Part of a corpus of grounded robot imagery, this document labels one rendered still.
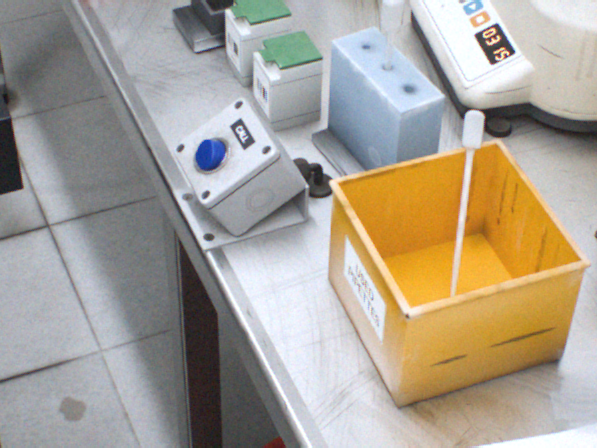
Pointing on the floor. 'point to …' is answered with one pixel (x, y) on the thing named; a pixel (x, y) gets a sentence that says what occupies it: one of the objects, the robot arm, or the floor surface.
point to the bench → (352, 18)
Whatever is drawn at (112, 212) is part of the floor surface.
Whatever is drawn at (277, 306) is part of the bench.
